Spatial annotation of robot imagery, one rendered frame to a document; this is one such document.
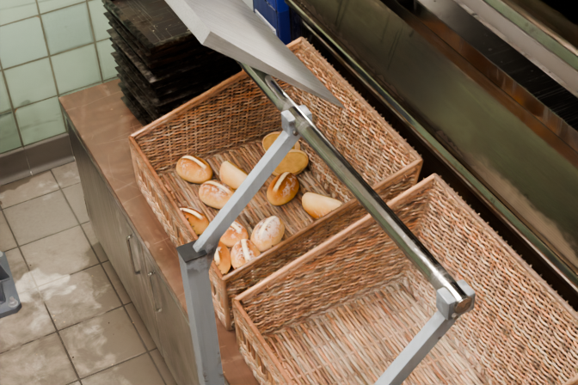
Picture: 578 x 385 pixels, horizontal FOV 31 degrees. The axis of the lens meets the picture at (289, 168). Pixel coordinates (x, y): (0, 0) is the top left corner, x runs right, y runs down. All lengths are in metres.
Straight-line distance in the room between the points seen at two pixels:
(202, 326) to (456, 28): 0.72
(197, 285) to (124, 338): 1.16
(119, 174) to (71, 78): 0.93
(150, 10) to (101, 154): 0.39
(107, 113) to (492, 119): 1.22
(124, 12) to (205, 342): 0.98
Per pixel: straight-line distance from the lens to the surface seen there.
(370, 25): 2.30
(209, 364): 2.07
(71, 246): 3.36
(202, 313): 1.97
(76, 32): 3.46
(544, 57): 1.51
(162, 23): 2.60
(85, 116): 2.88
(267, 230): 2.36
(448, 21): 2.02
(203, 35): 1.81
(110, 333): 3.08
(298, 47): 2.59
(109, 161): 2.70
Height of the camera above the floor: 2.24
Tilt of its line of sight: 40 degrees down
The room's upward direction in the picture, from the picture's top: 4 degrees counter-clockwise
